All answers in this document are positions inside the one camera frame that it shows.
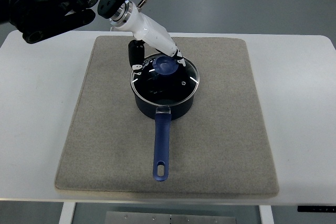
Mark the white table leg left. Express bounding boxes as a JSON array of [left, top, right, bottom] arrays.
[[59, 202, 76, 224]]

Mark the dark blue saucepan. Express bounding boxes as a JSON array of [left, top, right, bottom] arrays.
[[133, 89, 195, 182]]

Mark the black table control panel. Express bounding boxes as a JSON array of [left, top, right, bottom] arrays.
[[297, 205, 336, 213]]

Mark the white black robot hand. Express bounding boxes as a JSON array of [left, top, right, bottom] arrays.
[[110, 1, 186, 67]]

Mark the metal base plate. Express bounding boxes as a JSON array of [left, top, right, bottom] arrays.
[[104, 211, 237, 224]]

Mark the glass lid with blue knob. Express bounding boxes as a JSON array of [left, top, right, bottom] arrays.
[[130, 54, 199, 105]]

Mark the white table leg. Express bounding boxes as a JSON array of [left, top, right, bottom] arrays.
[[259, 205, 275, 224], [59, 202, 76, 224]]

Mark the grey felt mat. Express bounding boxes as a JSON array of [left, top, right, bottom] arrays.
[[55, 36, 279, 198]]

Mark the white table leg right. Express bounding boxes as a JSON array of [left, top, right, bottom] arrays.
[[259, 205, 275, 224]]

